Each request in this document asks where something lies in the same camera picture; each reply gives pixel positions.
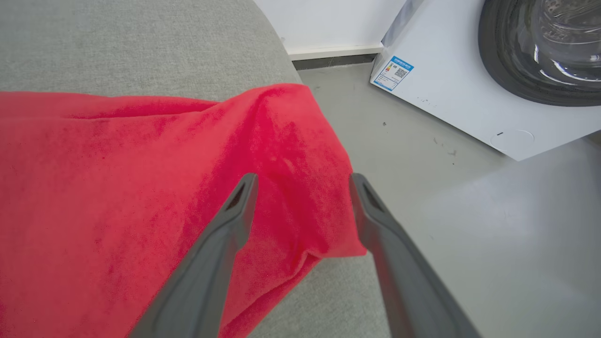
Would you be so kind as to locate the white baseboard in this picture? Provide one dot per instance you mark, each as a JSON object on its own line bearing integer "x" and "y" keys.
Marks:
{"x": 333, "y": 51}

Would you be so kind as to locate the blue white energy label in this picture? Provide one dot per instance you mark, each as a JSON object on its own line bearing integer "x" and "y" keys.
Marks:
{"x": 393, "y": 73}

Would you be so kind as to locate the round glass washer door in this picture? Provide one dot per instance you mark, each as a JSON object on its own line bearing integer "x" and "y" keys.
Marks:
{"x": 544, "y": 47}

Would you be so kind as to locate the round washer filter cover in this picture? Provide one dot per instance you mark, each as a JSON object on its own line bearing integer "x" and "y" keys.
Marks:
{"x": 512, "y": 140}

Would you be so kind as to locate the red garment with white trim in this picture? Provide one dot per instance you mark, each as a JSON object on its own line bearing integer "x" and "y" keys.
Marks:
{"x": 117, "y": 197}

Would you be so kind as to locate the white washing machine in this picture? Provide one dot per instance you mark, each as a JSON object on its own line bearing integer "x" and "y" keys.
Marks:
{"x": 450, "y": 89}

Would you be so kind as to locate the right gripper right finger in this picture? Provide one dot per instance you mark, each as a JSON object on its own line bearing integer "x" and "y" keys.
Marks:
{"x": 408, "y": 281}

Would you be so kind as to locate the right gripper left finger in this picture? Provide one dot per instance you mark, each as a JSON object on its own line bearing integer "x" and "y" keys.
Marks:
{"x": 206, "y": 272}

